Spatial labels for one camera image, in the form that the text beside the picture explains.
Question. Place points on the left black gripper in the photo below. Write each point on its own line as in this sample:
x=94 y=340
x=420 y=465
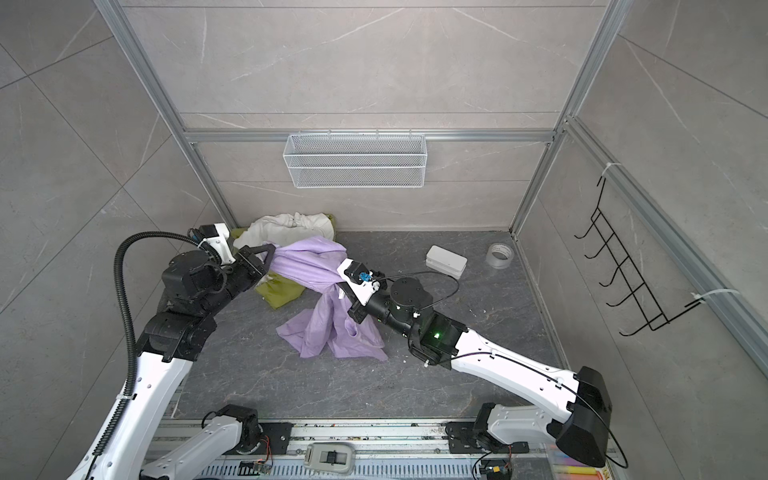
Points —
x=250 y=268

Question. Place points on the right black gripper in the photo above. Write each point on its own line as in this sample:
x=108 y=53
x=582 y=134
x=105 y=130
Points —
x=360 y=311

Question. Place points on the purple cloth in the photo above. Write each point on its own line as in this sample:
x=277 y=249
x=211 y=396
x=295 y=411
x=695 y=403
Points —
x=313 y=263

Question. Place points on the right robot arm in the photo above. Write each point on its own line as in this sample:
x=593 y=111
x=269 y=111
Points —
x=571 y=408

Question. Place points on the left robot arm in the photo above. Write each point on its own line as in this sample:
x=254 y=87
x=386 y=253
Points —
x=198 y=287

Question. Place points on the white cloth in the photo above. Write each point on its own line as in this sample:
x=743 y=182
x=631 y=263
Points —
x=285 y=229

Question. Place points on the green cloth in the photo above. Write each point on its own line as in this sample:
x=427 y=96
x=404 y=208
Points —
x=276 y=290

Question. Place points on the white rectangular box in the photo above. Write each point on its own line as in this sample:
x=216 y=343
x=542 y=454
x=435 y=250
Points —
x=446 y=262

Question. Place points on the grey handheld device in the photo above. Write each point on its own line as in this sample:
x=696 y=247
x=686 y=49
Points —
x=330 y=457

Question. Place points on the clear tape roll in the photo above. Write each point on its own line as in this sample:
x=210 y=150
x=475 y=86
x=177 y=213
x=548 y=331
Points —
x=499 y=256

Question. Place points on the marker pen pack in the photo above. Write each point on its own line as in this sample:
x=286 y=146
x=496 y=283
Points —
x=564 y=467

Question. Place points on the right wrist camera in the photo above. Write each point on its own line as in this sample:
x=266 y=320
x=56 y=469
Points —
x=357 y=273

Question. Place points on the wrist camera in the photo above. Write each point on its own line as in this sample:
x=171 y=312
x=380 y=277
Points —
x=214 y=239
x=357 y=273

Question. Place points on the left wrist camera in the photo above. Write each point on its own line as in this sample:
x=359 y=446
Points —
x=214 y=239

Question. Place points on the white wire mesh basket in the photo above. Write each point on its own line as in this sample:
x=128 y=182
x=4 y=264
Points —
x=362 y=160

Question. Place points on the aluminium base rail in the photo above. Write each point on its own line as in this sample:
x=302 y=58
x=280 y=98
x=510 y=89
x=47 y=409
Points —
x=385 y=449

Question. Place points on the black wire hook rack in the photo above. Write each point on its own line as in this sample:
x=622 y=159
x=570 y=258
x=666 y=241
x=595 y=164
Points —
x=626 y=272

